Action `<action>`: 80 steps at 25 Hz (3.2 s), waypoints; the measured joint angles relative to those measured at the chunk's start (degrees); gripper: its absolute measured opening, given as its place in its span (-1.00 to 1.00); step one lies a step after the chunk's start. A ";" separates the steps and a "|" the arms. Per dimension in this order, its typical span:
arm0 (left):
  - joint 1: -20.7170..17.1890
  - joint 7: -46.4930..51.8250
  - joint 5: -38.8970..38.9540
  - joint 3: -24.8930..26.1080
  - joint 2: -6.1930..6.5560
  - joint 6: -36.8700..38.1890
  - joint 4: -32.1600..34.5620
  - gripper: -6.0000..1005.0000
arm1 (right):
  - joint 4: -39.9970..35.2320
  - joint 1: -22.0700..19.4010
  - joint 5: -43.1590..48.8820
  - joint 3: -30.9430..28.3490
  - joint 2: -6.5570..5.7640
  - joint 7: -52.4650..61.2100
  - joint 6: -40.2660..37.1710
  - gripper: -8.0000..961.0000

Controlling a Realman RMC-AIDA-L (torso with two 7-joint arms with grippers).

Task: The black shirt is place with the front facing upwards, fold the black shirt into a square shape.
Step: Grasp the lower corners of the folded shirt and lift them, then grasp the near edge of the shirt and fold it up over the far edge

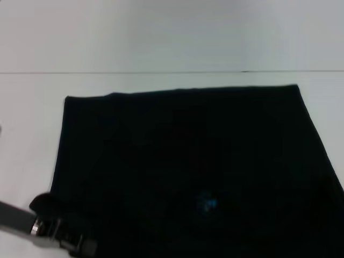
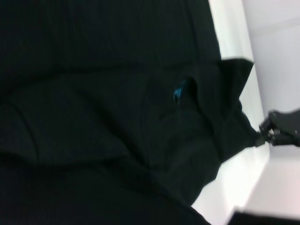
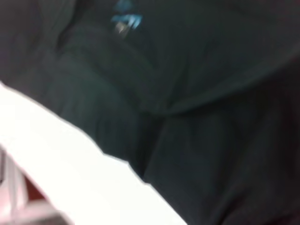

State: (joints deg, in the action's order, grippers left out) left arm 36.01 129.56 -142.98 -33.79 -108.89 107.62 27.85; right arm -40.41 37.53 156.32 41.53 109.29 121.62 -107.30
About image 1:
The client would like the black shirt with FREE print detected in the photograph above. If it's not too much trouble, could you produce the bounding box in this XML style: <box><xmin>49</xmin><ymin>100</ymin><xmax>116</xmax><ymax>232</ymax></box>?
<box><xmin>28</xmin><ymin>84</ymin><xmax>344</xmax><ymax>258</ymax></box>

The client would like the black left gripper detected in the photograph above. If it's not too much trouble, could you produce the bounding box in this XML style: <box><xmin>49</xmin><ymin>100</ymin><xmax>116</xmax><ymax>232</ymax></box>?
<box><xmin>0</xmin><ymin>200</ymin><xmax>98</xmax><ymax>257</ymax></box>

